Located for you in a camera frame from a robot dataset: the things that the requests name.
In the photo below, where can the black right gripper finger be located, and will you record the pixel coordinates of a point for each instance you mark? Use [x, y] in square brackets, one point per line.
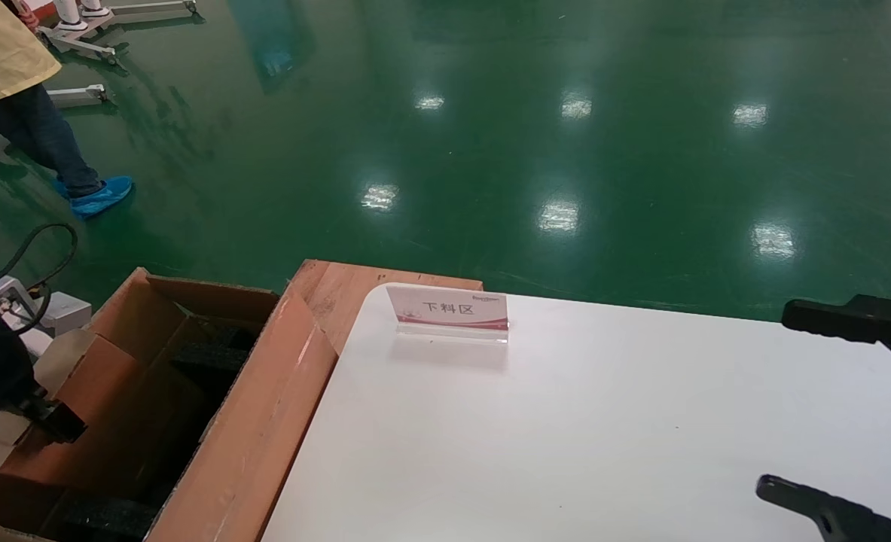
[844, 523]
[867, 320]

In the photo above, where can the small cardboard box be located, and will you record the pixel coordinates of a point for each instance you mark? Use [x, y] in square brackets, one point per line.
[91, 406]

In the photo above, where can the large cardboard box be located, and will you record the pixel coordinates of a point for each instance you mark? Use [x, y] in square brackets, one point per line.
[264, 421]

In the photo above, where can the black foam pad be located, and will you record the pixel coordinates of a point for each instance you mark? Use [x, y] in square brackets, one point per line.
[212, 357]
[106, 518]

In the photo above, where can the wooden board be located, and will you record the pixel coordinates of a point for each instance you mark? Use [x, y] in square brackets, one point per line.
[340, 290]

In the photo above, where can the white table foot bar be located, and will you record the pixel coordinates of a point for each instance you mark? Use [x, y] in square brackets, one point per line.
[80, 95]

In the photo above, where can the person with blue shoe covers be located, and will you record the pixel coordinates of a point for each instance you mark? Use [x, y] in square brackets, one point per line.
[1, 53]

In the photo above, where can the acrylic sign with red print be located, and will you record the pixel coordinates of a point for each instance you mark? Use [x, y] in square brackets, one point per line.
[449, 309]

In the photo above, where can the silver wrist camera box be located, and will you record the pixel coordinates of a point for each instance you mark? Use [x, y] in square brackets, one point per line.
[68, 310]

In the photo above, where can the white table stand frame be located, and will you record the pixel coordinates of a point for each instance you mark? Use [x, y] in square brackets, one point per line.
[71, 21]

